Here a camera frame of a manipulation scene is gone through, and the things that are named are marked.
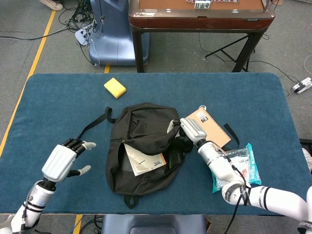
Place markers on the right robot hand silver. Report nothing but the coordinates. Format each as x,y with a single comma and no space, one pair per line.
193,130

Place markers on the left robot hand silver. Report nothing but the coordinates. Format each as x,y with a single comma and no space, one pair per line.
58,163

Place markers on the black backpack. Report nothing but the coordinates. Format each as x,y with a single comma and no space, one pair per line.
141,126

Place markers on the white booklet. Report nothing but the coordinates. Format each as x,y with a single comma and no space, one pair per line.
143,161

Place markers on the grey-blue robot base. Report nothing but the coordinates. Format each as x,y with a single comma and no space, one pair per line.
153,224

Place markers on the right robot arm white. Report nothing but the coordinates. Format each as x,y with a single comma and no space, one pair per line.
263,196

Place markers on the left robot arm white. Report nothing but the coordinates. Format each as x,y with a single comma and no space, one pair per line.
36,200

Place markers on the kraft spiral notebook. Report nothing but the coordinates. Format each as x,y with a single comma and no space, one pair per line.
214,129

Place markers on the small clear round object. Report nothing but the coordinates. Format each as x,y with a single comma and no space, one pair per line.
203,107

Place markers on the blue table mat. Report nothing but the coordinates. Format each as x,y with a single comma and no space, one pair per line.
61,102

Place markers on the teal plastic snack package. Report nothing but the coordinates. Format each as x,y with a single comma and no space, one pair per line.
251,168

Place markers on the yellow sponge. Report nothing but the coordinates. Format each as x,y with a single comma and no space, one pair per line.
114,87

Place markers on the brown mahjong table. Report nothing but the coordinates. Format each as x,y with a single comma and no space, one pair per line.
200,20

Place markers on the pink white shoe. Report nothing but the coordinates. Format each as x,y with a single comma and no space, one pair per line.
307,158

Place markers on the mahjong tiles row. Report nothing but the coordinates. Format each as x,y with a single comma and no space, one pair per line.
202,4

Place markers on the blue machine base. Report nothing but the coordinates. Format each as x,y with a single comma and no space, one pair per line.
112,31

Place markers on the white power strip with plugs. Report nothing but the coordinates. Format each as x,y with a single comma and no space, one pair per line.
81,35

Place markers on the beige shoe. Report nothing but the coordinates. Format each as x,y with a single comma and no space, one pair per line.
52,4

